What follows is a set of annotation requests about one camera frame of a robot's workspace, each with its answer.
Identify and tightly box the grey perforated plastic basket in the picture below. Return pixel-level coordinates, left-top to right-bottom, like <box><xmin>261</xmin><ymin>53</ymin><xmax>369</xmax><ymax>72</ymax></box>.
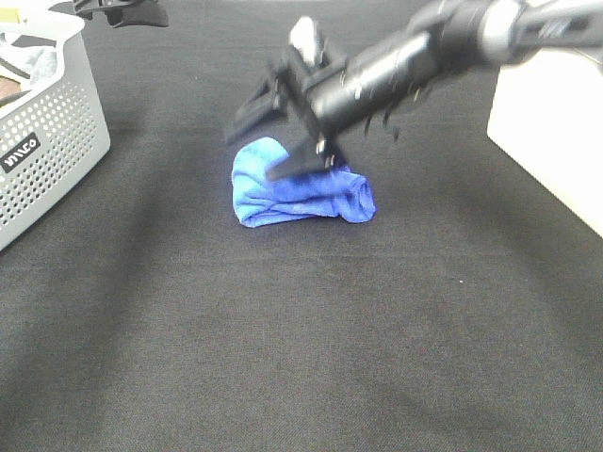
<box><xmin>1</xmin><ymin>1</ymin><xmax>110</xmax><ymax>247</ymax></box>

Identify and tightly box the grey cloth in basket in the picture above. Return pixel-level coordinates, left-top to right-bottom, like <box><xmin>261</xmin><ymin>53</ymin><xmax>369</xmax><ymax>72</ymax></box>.
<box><xmin>1</xmin><ymin>40</ymin><xmax>57</xmax><ymax>89</ymax></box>

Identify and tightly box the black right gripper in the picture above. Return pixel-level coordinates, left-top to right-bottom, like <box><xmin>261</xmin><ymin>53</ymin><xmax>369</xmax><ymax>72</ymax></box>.
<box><xmin>224</xmin><ymin>40</ymin><xmax>347</xmax><ymax>181</ymax></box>

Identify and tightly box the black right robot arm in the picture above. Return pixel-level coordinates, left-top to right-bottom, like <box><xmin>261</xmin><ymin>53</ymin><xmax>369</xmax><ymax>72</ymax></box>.
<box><xmin>225</xmin><ymin>1</ymin><xmax>602</xmax><ymax>181</ymax></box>

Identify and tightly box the white plastic crate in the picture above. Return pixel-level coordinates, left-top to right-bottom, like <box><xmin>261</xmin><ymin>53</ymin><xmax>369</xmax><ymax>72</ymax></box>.
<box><xmin>487</xmin><ymin>52</ymin><xmax>602</xmax><ymax>234</ymax></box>

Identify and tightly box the blue microfiber towel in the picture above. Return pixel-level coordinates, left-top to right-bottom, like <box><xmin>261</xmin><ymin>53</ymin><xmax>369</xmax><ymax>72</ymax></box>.
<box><xmin>231</xmin><ymin>137</ymin><xmax>377</xmax><ymax>228</ymax></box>

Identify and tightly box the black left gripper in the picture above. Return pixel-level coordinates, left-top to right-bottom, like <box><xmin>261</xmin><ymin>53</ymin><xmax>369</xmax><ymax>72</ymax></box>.
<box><xmin>73</xmin><ymin>0</ymin><xmax>169</xmax><ymax>28</ymax></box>

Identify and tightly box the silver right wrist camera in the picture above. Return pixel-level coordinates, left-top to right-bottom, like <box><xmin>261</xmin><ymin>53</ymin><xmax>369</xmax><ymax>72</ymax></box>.
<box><xmin>288</xmin><ymin>16</ymin><xmax>325</xmax><ymax>68</ymax></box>

